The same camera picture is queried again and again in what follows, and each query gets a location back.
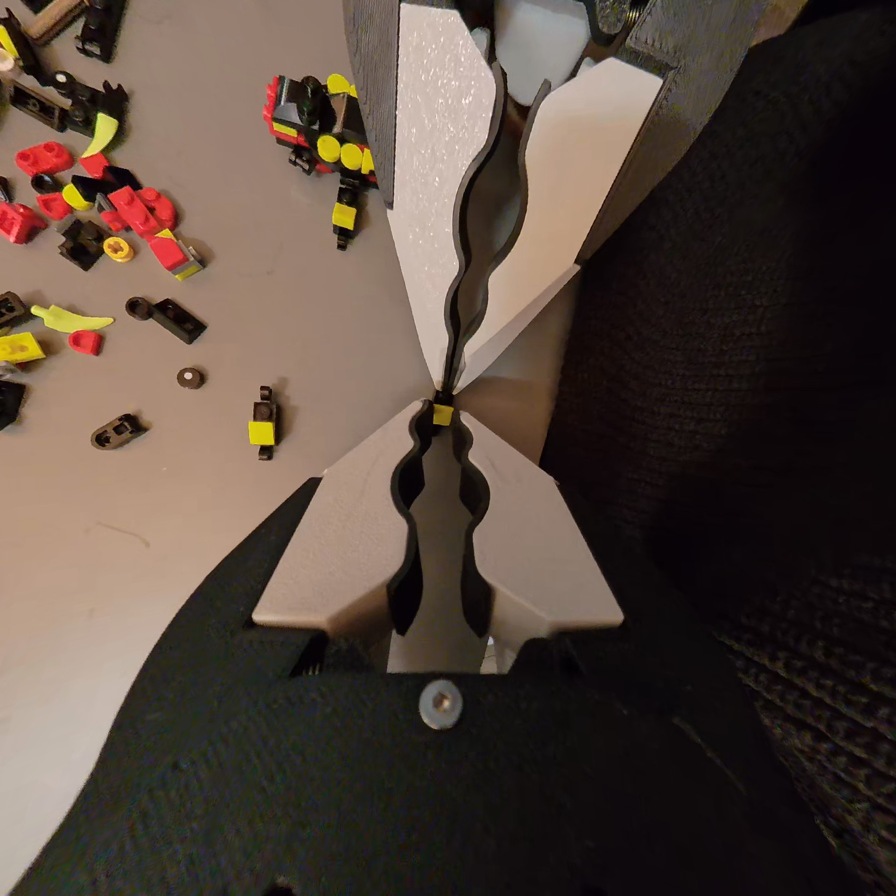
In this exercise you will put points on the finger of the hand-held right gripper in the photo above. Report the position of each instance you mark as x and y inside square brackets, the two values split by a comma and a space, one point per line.
[434, 175]
[581, 175]

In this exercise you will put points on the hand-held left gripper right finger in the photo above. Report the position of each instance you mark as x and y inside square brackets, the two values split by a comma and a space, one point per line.
[553, 560]

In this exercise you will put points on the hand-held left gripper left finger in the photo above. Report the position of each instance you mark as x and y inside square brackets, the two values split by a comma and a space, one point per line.
[336, 553]

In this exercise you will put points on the partly built lego model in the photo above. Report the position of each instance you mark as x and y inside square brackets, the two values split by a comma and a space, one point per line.
[322, 133]

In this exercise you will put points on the small yellow lego tile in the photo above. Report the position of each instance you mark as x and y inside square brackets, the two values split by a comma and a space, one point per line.
[442, 414]
[262, 432]

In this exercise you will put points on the scattered loose lego pieces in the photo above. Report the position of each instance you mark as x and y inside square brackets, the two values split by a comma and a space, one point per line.
[140, 206]

